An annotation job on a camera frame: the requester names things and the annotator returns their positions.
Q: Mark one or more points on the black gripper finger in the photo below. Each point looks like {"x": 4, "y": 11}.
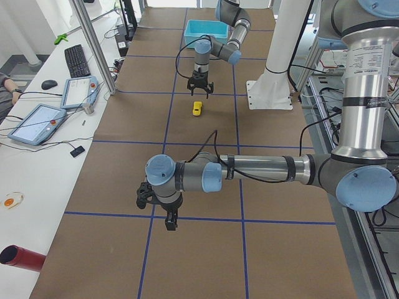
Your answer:
{"x": 171, "y": 220}
{"x": 208, "y": 91}
{"x": 192, "y": 88}
{"x": 144, "y": 195}

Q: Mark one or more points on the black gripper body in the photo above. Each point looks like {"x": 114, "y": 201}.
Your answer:
{"x": 169, "y": 207}
{"x": 199, "y": 76}

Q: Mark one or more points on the yellow beetle toy car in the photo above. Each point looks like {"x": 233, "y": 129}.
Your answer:
{"x": 197, "y": 108}

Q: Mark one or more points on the person forearm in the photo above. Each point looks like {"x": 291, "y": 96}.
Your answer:
{"x": 9, "y": 89}

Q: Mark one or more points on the light blue plastic bin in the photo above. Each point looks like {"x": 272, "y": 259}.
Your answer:
{"x": 196, "y": 28}

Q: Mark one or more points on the black smartphone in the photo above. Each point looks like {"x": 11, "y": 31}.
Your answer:
{"x": 77, "y": 151}

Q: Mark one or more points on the small metal cylinder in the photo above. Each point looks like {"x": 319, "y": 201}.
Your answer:
{"x": 88, "y": 108}

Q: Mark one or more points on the far teach pendant tablet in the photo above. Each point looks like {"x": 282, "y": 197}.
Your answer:
{"x": 78, "y": 91}

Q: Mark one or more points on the teach pendant tablet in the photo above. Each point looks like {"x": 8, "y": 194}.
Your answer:
{"x": 78, "y": 91}
{"x": 39, "y": 125}

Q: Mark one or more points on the black computer keyboard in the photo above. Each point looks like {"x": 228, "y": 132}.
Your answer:
{"x": 76, "y": 61}

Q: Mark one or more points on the near teach pendant tablet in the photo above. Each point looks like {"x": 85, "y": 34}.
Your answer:
{"x": 39, "y": 125}

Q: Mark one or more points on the green plastic clamp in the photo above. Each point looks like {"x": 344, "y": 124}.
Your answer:
{"x": 60, "y": 38}

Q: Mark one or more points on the black computer mouse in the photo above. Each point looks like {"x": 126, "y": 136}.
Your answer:
{"x": 48, "y": 84}

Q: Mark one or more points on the red cylinder tube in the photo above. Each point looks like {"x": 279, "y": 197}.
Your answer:
{"x": 20, "y": 257}

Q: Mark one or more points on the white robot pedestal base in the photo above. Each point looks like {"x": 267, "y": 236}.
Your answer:
{"x": 271, "y": 90}

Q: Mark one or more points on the aluminium frame post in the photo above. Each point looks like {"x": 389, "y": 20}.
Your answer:
{"x": 93, "y": 42}

